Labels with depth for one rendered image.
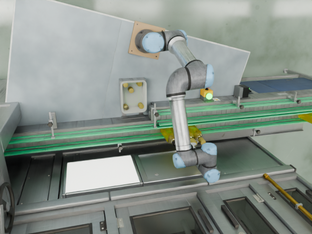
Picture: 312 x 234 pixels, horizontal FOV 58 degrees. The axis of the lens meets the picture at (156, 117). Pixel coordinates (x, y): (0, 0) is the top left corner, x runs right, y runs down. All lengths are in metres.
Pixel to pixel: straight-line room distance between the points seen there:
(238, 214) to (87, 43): 1.32
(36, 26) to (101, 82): 0.51
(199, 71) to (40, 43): 1.00
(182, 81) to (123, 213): 0.71
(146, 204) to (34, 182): 0.68
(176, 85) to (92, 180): 0.73
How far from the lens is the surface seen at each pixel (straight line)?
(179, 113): 1.34
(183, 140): 1.35
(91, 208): 1.51
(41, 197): 1.68
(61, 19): 1.86
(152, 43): 1.67
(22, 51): 1.91
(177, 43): 1.65
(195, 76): 1.35
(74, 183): 1.66
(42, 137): 1.87
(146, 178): 1.64
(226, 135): 2.19
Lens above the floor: 2.61
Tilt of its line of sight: 64 degrees down
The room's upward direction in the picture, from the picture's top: 145 degrees clockwise
